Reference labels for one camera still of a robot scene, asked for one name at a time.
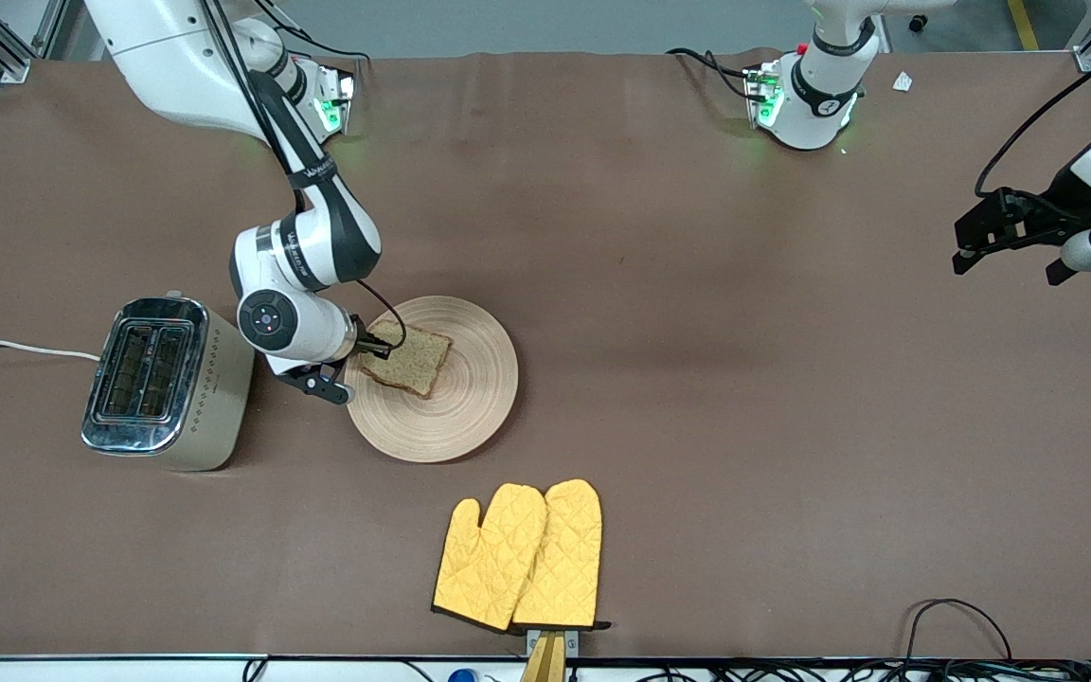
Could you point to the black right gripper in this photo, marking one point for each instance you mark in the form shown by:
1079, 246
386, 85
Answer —
367, 343

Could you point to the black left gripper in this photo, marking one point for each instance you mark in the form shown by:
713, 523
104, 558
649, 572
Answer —
1059, 210

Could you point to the brown bread slice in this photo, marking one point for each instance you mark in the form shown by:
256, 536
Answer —
418, 365

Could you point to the round wooden plate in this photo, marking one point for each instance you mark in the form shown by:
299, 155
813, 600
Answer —
470, 417

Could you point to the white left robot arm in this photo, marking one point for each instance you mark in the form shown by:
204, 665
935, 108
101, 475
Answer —
820, 104

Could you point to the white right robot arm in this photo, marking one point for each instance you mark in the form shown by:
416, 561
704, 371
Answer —
176, 66

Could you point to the chrome and beige toaster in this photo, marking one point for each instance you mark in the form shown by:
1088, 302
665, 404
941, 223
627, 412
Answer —
214, 398

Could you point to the small white paper tag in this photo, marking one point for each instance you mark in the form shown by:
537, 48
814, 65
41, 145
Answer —
903, 81

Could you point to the yellow quilted oven mitt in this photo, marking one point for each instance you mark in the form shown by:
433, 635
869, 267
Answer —
479, 568
564, 559

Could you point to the black caster wheel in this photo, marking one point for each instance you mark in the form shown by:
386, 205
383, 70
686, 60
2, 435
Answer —
919, 23

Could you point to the brown table cover mat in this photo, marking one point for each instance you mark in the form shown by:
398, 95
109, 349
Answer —
792, 426

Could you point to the small blue cap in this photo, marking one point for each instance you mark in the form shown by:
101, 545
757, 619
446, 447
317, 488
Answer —
462, 676

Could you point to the wooden stick pair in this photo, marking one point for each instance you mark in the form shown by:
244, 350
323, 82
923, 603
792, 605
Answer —
545, 663

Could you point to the small metal bracket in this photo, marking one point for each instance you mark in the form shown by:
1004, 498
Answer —
572, 639

